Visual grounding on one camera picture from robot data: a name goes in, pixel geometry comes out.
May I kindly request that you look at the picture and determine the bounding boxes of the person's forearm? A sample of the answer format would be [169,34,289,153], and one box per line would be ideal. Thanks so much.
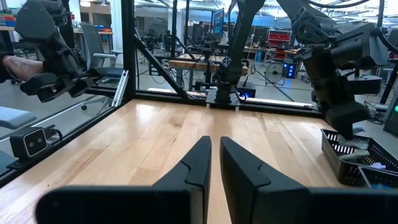
[0,55,44,82]

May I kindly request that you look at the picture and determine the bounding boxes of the grey camera on mount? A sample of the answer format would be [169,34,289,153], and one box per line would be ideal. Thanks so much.
[0,106,37,175]

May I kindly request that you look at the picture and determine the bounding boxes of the black plastic mesh basket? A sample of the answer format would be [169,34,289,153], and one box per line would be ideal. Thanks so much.
[321,129,398,187]
[357,166,398,190]

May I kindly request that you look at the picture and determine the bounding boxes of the black table-level camera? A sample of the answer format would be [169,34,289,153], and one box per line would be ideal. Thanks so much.
[9,126,50,161]

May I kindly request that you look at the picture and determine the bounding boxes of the wooden workbench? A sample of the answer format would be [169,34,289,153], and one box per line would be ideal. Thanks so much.
[169,54,249,77]

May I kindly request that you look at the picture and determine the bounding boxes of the black aluminium table frame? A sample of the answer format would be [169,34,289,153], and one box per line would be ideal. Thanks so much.
[0,0,323,189]

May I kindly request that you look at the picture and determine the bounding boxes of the round floor fan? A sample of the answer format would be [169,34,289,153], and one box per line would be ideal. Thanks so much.
[264,61,285,86]

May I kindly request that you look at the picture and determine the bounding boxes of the black box blue light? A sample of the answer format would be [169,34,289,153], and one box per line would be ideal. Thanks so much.
[238,81,257,99]

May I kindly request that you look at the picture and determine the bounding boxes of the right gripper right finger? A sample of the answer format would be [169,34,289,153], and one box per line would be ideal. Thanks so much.
[220,136,398,224]

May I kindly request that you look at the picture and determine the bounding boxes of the person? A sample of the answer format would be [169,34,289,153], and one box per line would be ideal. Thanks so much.
[195,21,206,44]

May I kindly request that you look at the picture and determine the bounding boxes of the grey green staple remover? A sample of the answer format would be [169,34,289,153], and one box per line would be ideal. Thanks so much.
[339,149,371,161]

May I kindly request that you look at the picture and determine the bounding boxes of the computer tower blue lights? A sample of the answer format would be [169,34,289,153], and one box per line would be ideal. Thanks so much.
[282,60,297,79]

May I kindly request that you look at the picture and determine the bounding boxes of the silver aluminium rail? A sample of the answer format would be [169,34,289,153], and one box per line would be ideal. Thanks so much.
[111,70,129,109]

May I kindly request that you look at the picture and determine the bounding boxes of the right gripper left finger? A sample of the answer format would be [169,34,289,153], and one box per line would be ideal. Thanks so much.
[35,135,213,224]

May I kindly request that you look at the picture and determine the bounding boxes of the blue lit monitor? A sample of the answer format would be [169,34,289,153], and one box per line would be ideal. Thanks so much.
[212,7,225,37]

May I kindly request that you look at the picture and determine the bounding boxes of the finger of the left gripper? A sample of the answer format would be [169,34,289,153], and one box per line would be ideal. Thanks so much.
[347,74,382,96]
[325,101,373,141]

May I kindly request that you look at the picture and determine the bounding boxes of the grey office chair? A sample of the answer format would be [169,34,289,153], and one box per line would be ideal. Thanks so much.
[79,23,125,112]

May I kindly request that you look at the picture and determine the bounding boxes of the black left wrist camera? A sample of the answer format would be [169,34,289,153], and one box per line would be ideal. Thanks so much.
[331,23,389,68]

